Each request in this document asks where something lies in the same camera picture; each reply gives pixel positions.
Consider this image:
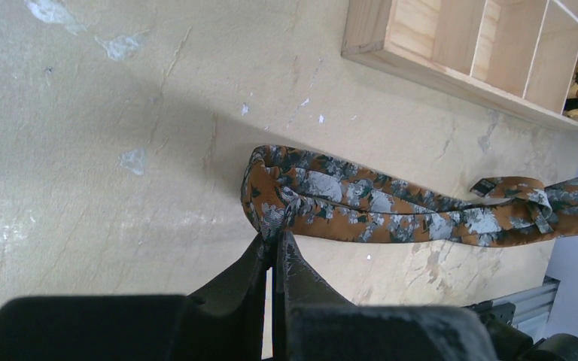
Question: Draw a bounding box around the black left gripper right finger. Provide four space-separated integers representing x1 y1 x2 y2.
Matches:
272 232 367 360

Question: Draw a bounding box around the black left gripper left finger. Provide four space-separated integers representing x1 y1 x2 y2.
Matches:
171 235 271 360

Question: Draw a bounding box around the brown floral tie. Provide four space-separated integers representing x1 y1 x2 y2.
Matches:
241 145 578 247

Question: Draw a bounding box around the wooden compartment tray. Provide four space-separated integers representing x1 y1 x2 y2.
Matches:
342 1 578 130

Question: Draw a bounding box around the aluminium frame rail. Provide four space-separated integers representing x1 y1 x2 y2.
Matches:
468 276 560 342

